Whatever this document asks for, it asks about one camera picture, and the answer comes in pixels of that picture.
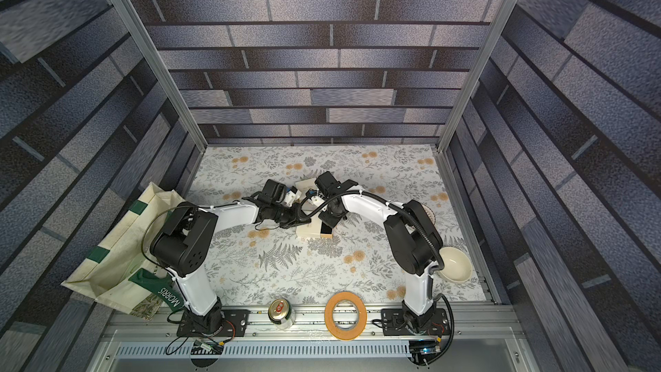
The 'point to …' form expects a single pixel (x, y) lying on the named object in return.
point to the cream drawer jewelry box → (314, 229)
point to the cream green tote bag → (120, 272)
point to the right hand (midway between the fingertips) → (330, 214)
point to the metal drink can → (281, 313)
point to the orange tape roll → (338, 332)
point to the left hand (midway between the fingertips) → (312, 219)
